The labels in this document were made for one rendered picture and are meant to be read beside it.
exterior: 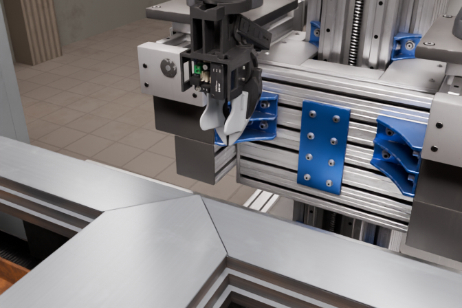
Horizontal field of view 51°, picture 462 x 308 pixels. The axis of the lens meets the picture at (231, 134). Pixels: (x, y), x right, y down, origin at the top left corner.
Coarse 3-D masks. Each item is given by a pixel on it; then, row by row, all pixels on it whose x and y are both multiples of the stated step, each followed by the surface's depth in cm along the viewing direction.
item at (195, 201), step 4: (188, 196) 66; (192, 196) 66; (196, 196) 66; (200, 196) 66; (172, 200) 66; (176, 200) 66; (180, 200) 66; (184, 200) 66; (188, 200) 66; (192, 200) 66; (196, 200) 66; (200, 200) 66; (184, 204) 65; (188, 204) 65; (192, 204) 65; (196, 204) 65; (200, 204) 65; (204, 204) 65; (196, 208) 64; (200, 208) 64; (204, 208) 64
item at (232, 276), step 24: (0, 192) 72; (24, 192) 70; (24, 216) 70; (48, 216) 68; (72, 216) 66; (96, 216) 64; (240, 264) 55; (216, 288) 54; (240, 288) 56; (264, 288) 54; (288, 288) 54; (312, 288) 52
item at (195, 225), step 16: (128, 208) 64; (144, 208) 64; (160, 208) 64; (176, 208) 64; (192, 208) 64; (144, 224) 61; (160, 224) 61; (176, 224) 61; (192, 224) 61; (208, 224) 61; (192, 240) 58; (208, 240) 58
